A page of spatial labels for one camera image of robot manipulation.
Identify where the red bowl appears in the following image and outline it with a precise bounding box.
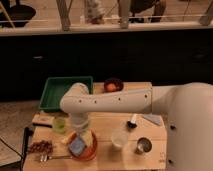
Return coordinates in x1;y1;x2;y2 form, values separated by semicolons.
68;131;98;161

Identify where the metal cup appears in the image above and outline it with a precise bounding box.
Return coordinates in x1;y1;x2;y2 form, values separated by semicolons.
136;137;152;154

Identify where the wooden block eraser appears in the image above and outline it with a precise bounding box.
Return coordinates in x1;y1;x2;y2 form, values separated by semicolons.
32;114;54;127

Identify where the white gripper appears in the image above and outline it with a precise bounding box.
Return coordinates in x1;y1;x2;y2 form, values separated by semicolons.
69;113;94;148

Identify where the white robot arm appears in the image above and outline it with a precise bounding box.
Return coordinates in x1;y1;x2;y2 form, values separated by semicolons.
60;83;213;171

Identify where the silver fork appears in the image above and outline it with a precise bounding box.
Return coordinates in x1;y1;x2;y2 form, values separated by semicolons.
36;155;72;162

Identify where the grey blue cloth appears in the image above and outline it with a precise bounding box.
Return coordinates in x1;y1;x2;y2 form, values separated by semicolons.
143;114;162;126

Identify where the green plastic tray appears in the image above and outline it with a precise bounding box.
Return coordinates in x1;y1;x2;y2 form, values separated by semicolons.
39;76;93;113

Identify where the white plastic cup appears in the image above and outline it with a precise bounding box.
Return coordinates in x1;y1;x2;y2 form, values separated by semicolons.
111;129;128;149

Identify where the brown grape bunch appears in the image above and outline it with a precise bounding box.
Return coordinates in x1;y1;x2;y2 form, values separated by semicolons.
28;140;53;154

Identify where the blue sponge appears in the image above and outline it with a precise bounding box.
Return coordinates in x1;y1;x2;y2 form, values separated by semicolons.
68;137;86;156

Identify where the black and white brush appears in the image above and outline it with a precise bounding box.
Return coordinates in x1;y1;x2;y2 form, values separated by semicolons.
127;114;137;129

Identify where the black table clamp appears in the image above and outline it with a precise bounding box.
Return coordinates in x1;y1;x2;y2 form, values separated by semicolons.
20;127;33;171

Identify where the green plastic cup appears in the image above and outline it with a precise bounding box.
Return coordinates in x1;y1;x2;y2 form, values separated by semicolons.
52;117;66;134

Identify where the dark bowl with orange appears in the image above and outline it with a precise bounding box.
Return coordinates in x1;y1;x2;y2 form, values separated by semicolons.
104;78;124;92

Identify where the yellow banana piece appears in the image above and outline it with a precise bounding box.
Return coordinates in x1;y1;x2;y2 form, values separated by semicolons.
61;132;75;144

